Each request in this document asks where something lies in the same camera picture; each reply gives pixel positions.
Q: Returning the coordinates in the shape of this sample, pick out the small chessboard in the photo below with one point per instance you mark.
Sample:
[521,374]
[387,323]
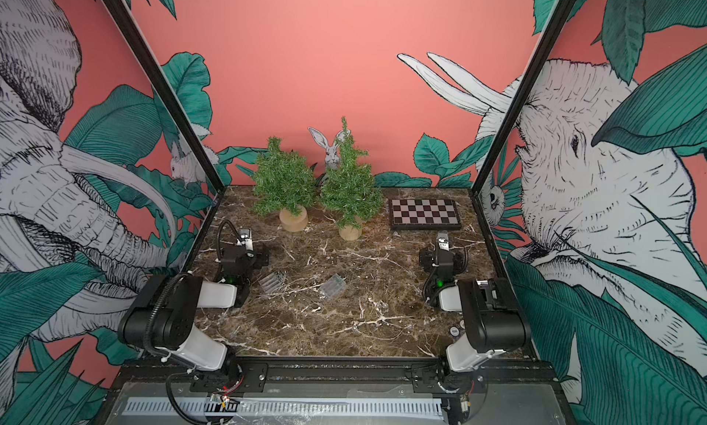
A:
[424,214]

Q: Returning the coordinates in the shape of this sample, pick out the black right frame post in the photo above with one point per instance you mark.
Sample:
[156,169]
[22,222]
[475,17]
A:
[549,36]

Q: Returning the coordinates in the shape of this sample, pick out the black frame post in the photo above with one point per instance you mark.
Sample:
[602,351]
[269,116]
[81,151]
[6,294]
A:
[549,36]
[136,41]

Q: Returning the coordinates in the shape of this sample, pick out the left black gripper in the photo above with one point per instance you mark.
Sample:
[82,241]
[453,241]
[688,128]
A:
[259,258]

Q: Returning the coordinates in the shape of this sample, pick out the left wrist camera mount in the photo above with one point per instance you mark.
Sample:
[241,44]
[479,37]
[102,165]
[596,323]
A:
[245,240]

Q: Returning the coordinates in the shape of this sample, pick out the black left frame post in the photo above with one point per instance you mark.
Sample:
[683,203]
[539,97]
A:
[136,41]

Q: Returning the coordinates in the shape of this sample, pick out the white perforated strip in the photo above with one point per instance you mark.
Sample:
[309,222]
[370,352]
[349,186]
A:
[416,408]

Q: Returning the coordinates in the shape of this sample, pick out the mini christmas tree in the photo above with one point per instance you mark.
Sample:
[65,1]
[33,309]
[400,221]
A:
[350,189]
[284,184]

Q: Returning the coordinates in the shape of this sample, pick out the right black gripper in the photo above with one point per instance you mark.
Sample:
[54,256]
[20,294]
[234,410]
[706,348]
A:
[427,257]

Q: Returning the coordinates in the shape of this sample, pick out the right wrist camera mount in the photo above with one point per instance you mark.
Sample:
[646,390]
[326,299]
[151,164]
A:
[442,243]

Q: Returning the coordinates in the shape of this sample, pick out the clear string light battery box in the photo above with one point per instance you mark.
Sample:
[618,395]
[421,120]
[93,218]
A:
[332,287]

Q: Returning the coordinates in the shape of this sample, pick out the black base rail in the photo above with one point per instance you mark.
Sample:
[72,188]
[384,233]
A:
[425,375]

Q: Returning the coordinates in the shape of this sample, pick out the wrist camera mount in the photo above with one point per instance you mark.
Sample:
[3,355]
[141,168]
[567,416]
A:
[442,243]
[245,240]

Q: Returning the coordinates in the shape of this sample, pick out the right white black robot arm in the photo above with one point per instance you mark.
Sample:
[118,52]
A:
[493,322]

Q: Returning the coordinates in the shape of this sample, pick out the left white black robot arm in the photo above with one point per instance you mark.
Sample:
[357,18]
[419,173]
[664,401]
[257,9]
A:
[161,320]

